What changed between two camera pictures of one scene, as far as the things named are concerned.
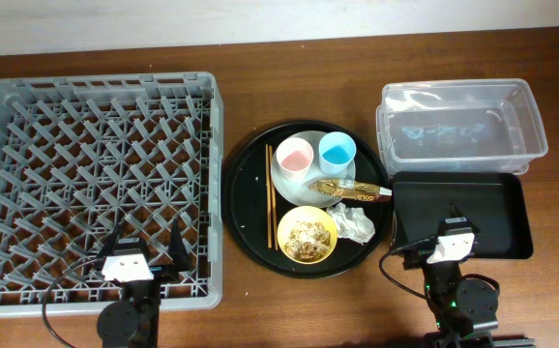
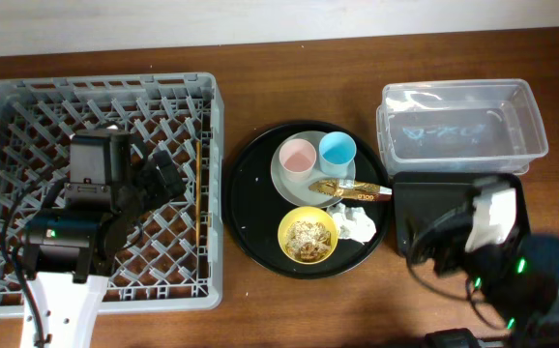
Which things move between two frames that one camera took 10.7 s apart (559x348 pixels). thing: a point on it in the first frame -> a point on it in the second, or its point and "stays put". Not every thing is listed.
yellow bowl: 308,235 stays put
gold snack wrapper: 361,191 stays put
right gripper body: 411,261 -> 454,256
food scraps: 308,241 stays put
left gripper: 161,271 -> 151,179
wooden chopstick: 268,196 -> 197,186
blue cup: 337,150 stays put
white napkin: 352,223 stays put
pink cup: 294,157 stays put
